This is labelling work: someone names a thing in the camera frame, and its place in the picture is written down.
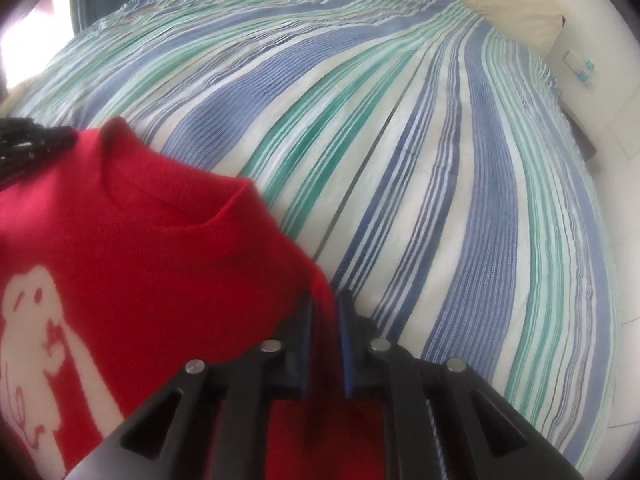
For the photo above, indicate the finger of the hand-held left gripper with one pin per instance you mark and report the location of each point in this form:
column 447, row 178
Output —
column 30, row 142

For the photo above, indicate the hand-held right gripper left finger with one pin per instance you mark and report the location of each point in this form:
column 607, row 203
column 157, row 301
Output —
column 305, row 355

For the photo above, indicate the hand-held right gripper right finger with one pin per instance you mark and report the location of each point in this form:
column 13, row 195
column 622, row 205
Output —
column 346, row 350

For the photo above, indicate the red sweater with white print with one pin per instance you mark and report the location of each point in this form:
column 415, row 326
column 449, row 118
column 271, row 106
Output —
column 150, row 270

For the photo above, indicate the striped bed sheet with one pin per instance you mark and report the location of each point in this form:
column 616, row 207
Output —
column 390, row 160

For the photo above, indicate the white wall socket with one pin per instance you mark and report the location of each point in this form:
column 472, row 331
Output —
column 582, row 67

